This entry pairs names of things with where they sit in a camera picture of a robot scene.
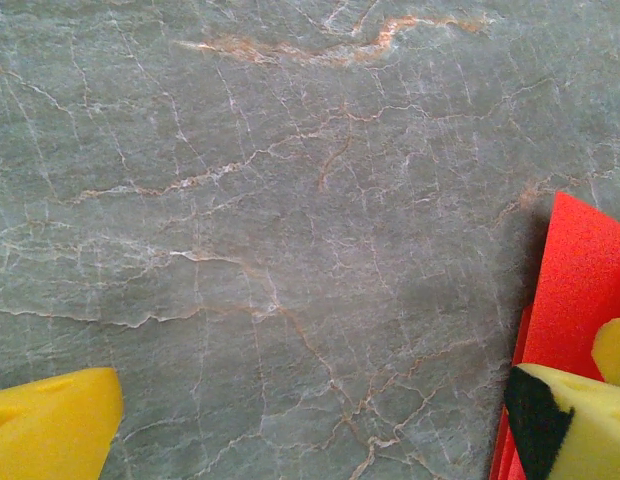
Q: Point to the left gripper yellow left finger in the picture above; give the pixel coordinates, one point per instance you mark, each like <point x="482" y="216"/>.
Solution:
<point x="45" y="430"/>

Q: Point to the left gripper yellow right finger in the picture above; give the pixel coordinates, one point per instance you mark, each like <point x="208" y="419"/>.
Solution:
<point x="595" y="435"/>

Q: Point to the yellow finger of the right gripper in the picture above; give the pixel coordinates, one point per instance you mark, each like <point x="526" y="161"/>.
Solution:
<point x="615" y="350"/>

